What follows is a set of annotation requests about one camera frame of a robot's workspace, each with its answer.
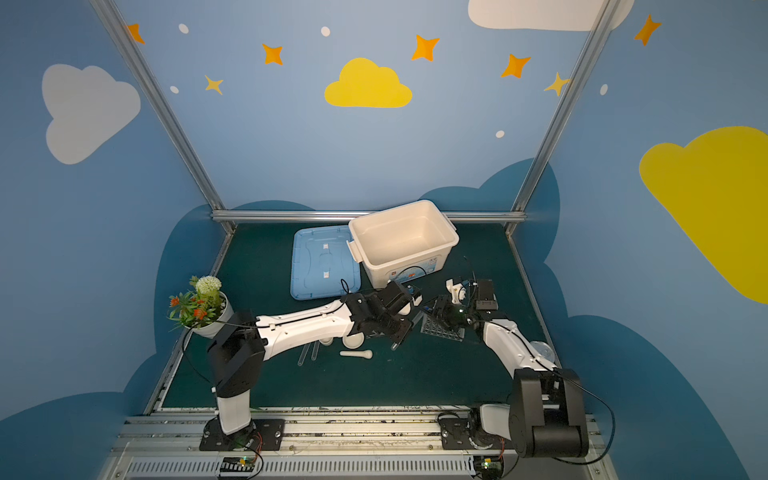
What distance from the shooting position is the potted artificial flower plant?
79cm

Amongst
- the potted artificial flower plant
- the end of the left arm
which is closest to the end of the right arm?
the end of the left arm

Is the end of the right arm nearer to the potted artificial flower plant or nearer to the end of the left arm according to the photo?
the end of the left arm
